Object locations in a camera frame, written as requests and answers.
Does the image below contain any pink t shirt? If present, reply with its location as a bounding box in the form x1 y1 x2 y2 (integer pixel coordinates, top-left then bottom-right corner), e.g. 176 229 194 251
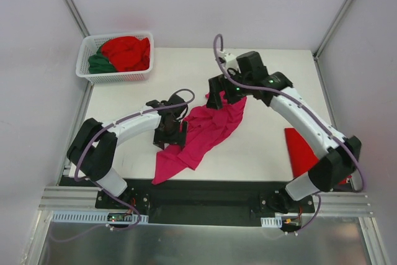
151 97 247 185

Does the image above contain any white perforated plastic basket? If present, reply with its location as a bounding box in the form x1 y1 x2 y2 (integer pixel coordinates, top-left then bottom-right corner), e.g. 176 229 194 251
76 32 154 84

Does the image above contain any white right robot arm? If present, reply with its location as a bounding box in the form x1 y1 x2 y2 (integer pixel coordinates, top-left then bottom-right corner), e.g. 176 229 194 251
207 50 361 212

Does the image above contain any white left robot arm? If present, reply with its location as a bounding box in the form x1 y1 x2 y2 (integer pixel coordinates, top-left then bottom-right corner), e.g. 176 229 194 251
66 94 188 209

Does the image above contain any red t shirt in basket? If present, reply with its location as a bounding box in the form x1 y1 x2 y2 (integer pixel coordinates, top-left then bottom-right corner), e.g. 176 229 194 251
99 36 151 73

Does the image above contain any green t shirt in basket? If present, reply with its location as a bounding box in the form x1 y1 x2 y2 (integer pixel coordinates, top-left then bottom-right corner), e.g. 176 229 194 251
88 54 117 74

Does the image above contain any folded red t shirt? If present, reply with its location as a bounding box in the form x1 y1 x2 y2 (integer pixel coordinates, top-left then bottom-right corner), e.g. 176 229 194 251
284 128 351 191

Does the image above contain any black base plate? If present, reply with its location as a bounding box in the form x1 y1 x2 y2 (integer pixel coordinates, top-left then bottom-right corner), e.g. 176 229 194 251
62 177 323 227

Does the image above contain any right aluminium frame post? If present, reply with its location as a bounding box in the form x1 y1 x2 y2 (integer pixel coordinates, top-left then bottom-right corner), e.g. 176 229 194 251
313 0 376 60

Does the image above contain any aluminium frame post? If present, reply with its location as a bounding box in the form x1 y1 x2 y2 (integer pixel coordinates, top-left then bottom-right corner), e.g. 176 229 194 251
313 0 376 60
63 0 91 43

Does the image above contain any left aluminium frame post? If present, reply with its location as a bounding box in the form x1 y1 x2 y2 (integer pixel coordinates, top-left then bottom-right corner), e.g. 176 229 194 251
63 0 91 43

